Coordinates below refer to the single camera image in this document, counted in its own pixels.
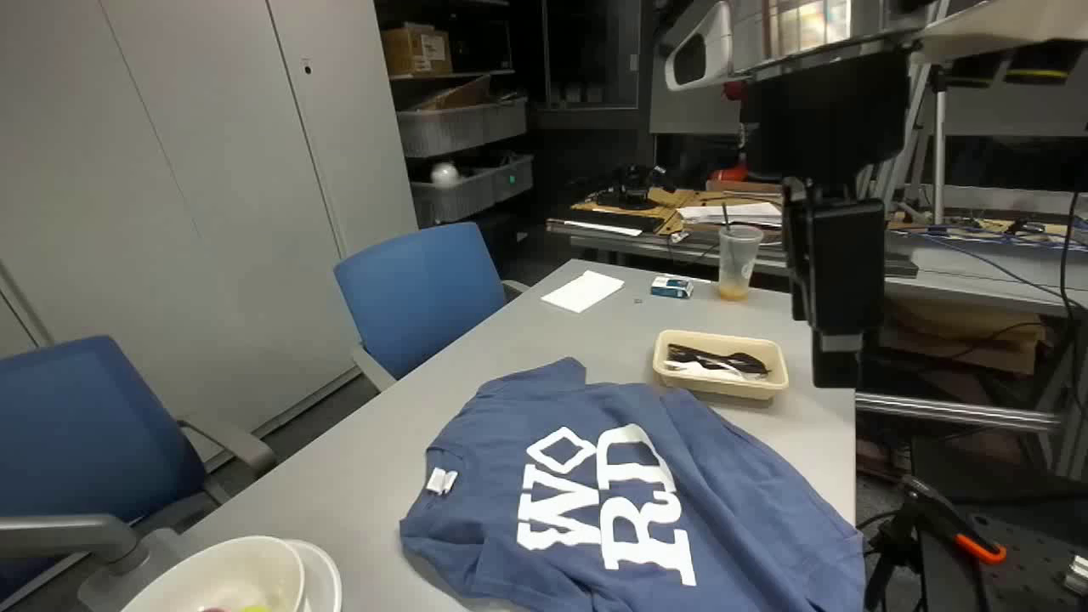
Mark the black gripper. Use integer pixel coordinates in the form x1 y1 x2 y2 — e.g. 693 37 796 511
810 200 892 389

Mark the blue printed t-shirt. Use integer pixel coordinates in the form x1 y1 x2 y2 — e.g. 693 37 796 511
399 355 871 612

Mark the clear plastic cup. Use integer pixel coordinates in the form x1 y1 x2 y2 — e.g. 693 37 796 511
716 222 768 305

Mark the flat brown cardboard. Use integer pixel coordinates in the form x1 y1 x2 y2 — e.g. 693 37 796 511
881 300 1050 383

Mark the grey cluttered workbench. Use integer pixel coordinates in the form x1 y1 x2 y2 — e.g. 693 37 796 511
543 208 1088 321

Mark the grey metal tripod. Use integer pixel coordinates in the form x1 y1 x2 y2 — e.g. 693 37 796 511
904 62 957 230

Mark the black plastic cutlery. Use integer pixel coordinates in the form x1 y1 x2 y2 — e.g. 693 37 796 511
665 339 771 382

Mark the beige rectangular tray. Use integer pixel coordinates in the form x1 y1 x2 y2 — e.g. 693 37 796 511
650 325 793 407

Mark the small blue box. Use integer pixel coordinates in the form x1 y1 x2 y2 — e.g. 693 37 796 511
650 272 696 302

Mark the brown cardboard pieces pile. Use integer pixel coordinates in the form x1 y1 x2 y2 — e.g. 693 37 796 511
568 176 727 239

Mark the white paper sheet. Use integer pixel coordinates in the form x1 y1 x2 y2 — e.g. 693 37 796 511
537 267 630 315

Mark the black perforated breadboard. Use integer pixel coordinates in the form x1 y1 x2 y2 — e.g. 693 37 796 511
916 523 1088 612

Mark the grey plastic storage bin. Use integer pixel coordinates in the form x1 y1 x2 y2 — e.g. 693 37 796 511
396 93 530 164
409 148 537 229

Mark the blue office chair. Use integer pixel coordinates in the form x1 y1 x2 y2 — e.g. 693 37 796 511
330 216 530 393
0 333 279 604

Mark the dark metal shelf rack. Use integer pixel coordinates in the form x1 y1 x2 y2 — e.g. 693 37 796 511
370 0 547 247

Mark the brown cardboard box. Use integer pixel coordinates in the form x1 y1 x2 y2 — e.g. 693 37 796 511
380 19 457 80

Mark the white plate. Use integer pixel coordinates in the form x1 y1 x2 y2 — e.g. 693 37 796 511
285 538 346 612

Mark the white tall cabinet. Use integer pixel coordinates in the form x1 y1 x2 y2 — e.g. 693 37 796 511
0 0 423 457

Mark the white bowl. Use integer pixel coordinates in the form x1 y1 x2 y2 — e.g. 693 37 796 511
120 533 314 612

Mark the aluminium profile rail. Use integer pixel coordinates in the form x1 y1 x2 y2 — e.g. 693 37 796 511
854 389 1065 435

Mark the orange handled black clamp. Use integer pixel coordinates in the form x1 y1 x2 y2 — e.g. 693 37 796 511
861 474 1013 612

